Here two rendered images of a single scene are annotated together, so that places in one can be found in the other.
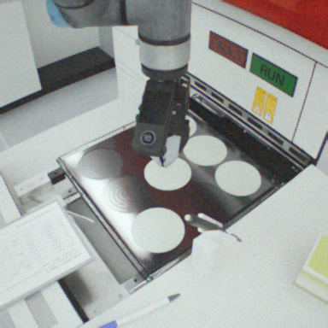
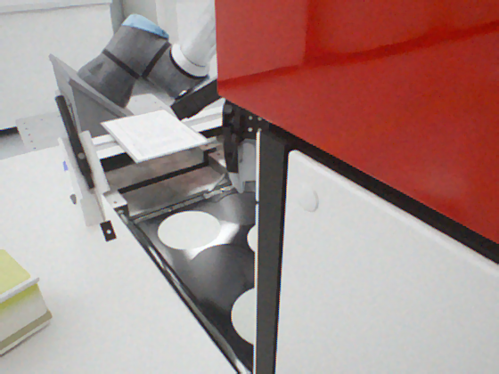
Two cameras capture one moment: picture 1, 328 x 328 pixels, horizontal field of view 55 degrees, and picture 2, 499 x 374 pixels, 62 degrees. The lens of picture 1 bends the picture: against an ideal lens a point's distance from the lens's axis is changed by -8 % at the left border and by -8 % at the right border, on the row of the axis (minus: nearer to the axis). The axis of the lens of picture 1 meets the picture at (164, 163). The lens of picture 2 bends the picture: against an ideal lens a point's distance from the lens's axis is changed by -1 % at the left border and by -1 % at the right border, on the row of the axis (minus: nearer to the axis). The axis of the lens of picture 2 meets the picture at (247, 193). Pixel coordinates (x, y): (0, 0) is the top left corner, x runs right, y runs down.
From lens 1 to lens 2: 0.71 m
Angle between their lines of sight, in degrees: 68
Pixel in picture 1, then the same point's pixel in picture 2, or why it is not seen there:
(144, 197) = (237, 220)
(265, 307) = not seen: hidden behind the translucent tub
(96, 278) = (149, 199)
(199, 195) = (237, 266)
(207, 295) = (63, 223)
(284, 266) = (54, 291)
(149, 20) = not seen: outside the picture
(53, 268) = (134, 145)
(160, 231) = (185, 231)
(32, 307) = (106, 144)
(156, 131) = (187, 93)
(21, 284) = (125, 134)
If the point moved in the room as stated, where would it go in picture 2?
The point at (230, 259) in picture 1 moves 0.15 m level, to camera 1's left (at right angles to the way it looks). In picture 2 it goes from (95, 242) to (127, 182)
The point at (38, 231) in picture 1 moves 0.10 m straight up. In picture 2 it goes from (174, 136) to (168, 86)
